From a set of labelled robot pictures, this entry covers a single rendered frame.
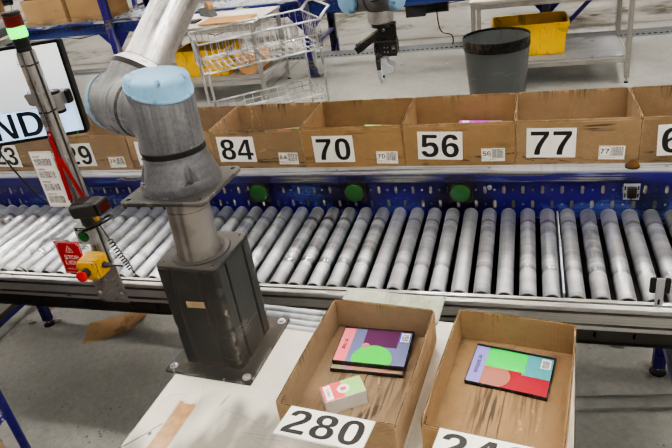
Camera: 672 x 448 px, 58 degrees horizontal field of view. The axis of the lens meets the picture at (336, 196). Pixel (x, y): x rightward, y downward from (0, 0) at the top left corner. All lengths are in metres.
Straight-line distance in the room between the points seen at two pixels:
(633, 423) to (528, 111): 1.19
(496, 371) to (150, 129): 0.98
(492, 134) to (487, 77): 2.64
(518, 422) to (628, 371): 1.31
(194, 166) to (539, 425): 0.95
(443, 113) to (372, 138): 0.37
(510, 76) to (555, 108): 2.38
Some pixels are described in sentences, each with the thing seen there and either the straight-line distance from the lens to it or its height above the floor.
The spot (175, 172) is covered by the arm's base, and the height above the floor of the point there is 1.33.
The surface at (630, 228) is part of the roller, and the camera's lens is 2.16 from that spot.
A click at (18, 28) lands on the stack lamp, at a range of 1.98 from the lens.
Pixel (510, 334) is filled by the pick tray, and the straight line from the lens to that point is 1.63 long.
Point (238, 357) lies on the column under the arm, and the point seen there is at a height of 0.80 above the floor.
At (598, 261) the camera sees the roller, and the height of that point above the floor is 0.75.
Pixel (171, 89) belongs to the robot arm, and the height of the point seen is 1.51.
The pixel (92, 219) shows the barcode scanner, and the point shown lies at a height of 1.02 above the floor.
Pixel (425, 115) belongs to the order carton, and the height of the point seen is 0.97.
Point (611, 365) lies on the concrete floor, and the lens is 2.74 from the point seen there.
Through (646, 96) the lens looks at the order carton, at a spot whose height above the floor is 1.01.
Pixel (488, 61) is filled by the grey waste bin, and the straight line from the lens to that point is 4.76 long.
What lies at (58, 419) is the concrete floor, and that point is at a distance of 3.01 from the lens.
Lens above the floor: 1.86
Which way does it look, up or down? 27 degrees down
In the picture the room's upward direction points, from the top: 9 degrees counter-clockwise
